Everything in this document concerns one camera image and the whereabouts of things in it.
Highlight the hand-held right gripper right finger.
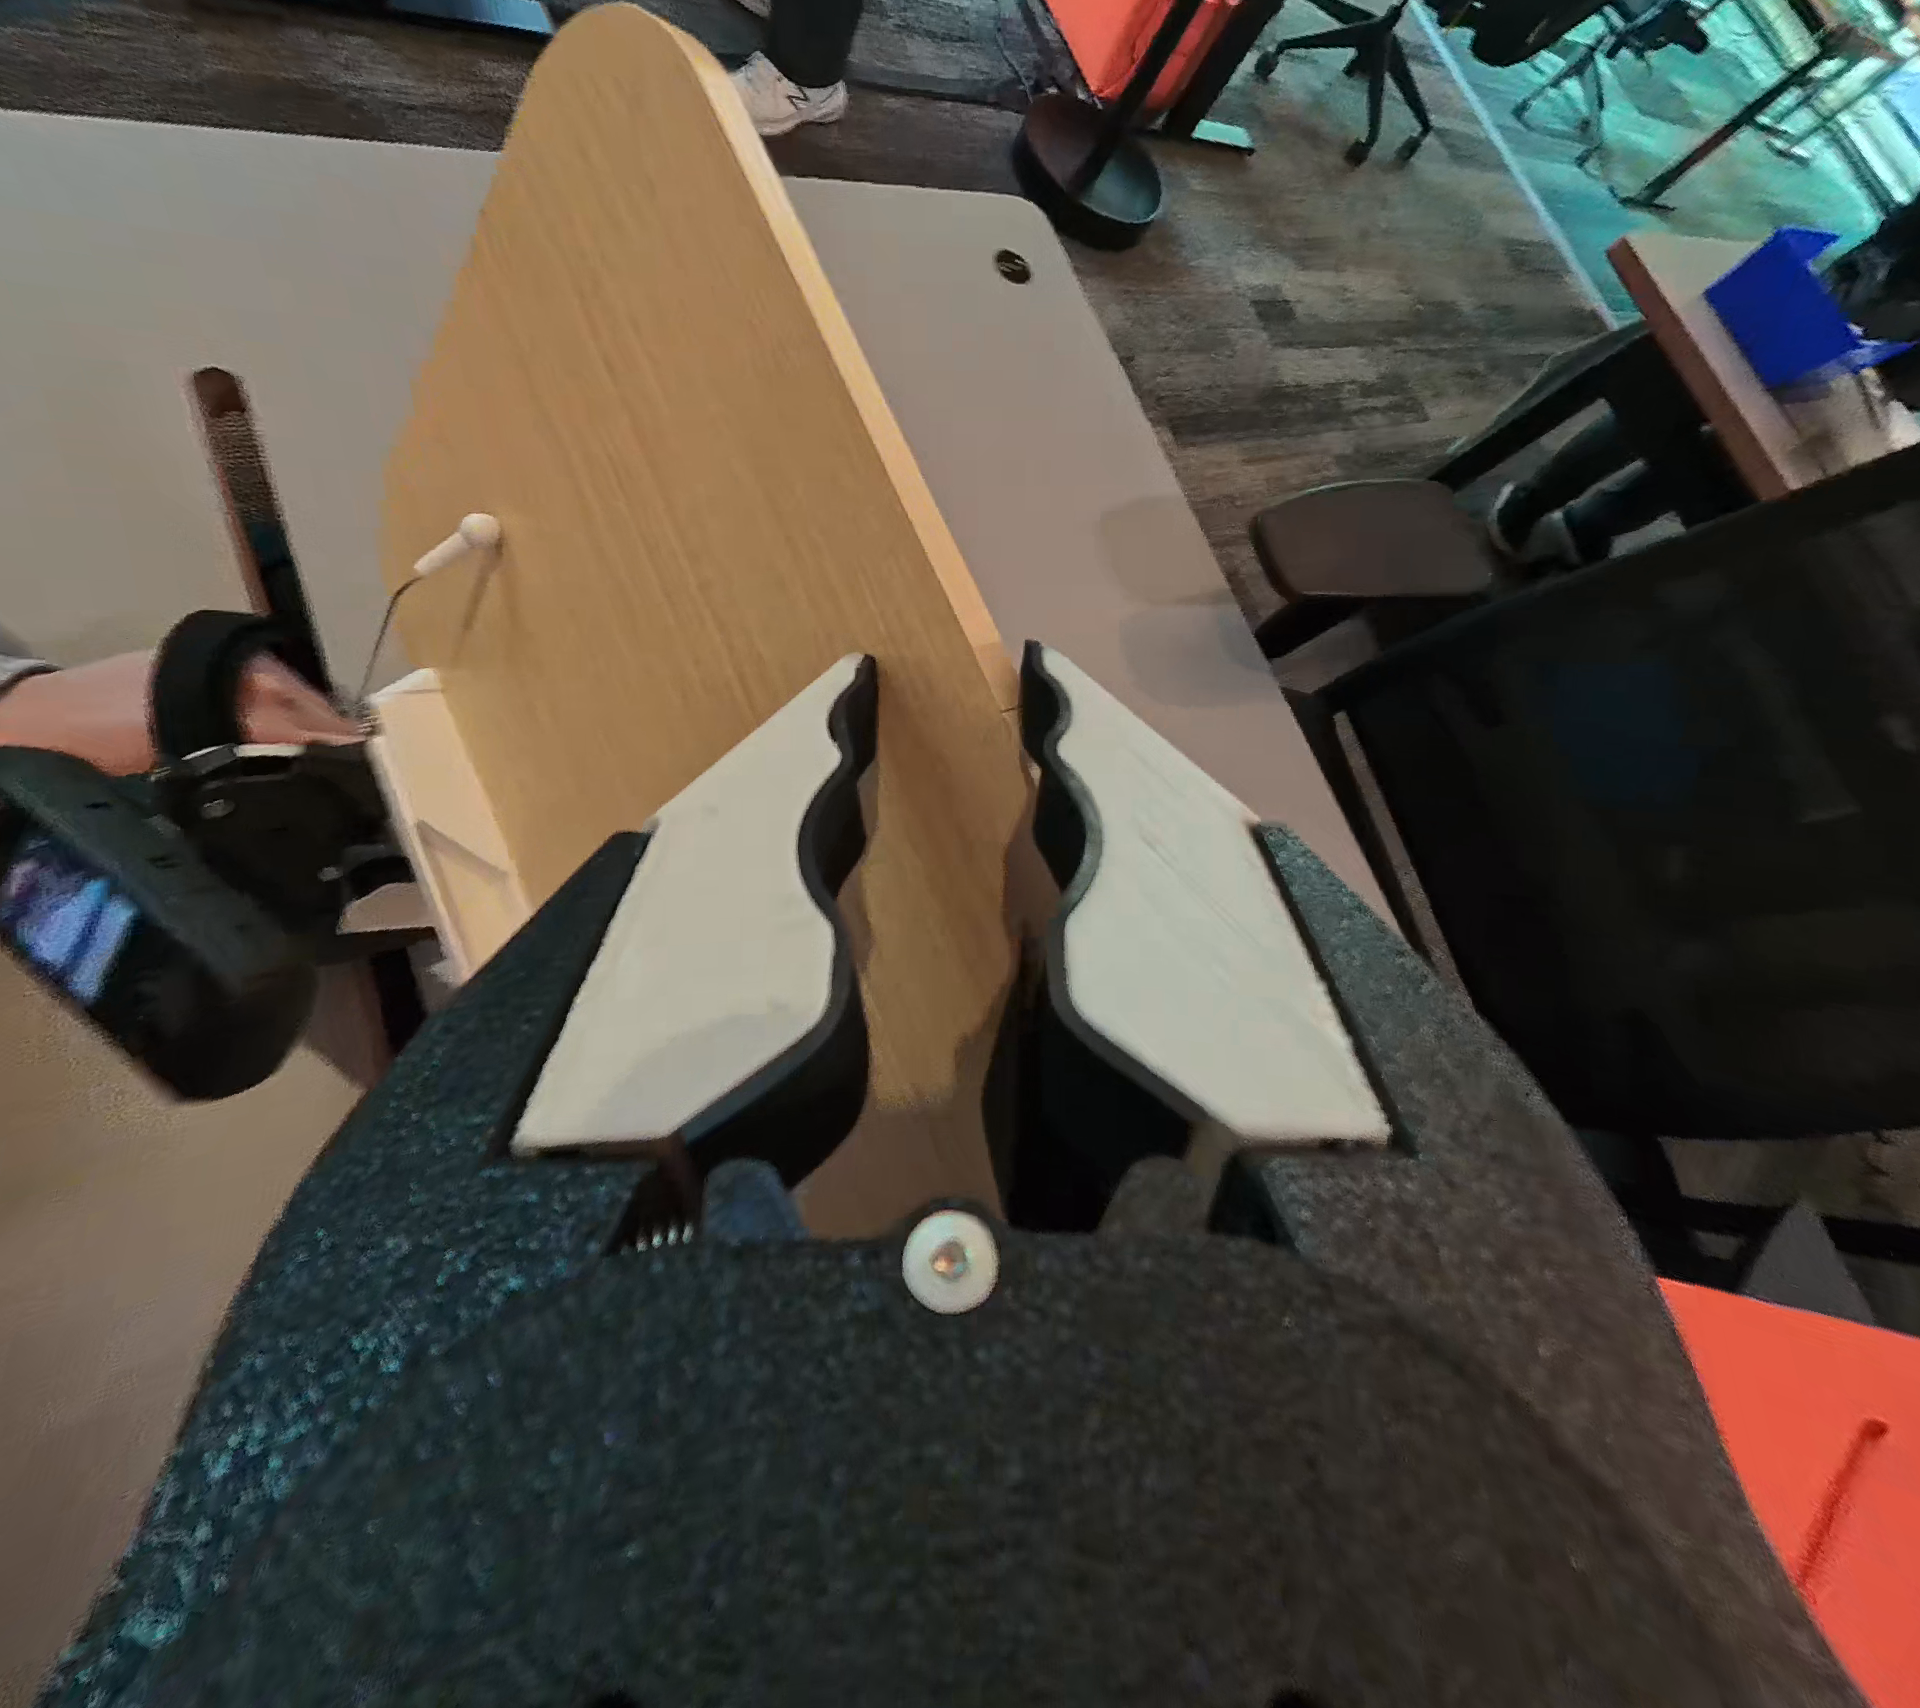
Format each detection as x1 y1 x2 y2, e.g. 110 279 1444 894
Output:
1015 641 1397 1157

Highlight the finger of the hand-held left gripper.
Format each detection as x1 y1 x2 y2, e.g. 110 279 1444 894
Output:
332 879 440 945

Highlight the person's left hand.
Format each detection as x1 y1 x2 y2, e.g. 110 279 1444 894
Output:
0 649 366 779

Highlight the wooden tilting board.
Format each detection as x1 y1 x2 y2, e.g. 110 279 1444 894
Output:
364 1 1037 1245

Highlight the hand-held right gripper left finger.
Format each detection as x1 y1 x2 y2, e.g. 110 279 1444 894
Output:
510 654 882 1162

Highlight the black pole stand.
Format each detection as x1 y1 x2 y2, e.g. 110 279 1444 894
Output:
1011 0 1374 250

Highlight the white pin with wire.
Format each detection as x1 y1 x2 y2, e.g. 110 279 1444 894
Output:
352 511 503 735

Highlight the orange box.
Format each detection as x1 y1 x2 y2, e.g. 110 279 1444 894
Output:
1656 1275 1920 1708

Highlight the grey desk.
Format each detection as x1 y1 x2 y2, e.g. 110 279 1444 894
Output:
0 106 1397 1708

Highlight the small blue bin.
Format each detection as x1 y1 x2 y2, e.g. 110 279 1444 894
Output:
1701 225 1914 390

